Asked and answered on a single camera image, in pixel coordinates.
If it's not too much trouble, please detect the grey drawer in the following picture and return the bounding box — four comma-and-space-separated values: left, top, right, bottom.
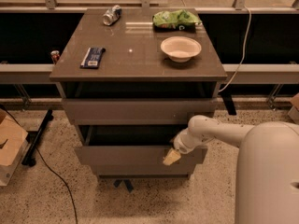
75, 124, 207, 178
63, 99, 216, 125

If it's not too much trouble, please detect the metal window railing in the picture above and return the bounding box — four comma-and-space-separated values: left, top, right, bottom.
0, 0, 298, 84

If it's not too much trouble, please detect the cardboard box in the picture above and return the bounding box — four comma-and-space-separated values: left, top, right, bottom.
288, 93, 299, 124
0, 110, 28, 186

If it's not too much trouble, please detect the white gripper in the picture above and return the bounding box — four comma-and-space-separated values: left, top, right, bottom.
163, 129, 203, 166

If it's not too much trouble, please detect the black metal stand leg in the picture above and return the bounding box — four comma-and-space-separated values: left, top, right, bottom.
21, 109, 53, 167

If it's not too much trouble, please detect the silver blue soda can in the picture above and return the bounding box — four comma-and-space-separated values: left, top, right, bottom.
103, 5, 122, 26

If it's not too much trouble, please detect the red soda can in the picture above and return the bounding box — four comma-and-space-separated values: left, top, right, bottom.
50, 50, 60, 64

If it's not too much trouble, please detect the cardboard box right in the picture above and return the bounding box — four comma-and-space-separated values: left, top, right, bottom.
288, 93, 299, 124

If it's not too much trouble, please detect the green chip bag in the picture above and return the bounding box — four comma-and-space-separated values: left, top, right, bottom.
152, 9, 202, 30

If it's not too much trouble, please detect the white cable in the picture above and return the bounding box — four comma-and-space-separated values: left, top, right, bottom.
218, 7, 252, 94

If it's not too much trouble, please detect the white paper bowl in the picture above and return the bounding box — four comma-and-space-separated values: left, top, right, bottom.
161, 36, 202, 63

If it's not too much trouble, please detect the grey drawer cabinet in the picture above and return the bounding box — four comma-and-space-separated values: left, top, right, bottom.
50, 8, 226, 179

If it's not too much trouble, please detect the grey top drawer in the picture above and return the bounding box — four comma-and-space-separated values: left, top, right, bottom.
63, 99, 216, 125

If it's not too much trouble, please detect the cardboard box left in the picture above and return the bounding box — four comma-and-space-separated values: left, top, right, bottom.
0, 110, 28, 186

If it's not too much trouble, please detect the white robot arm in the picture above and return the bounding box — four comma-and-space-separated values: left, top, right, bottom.
164, 115, 299, 224

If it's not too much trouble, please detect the black floor cable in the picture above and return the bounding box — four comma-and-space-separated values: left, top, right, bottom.
0, 105, 78, 224

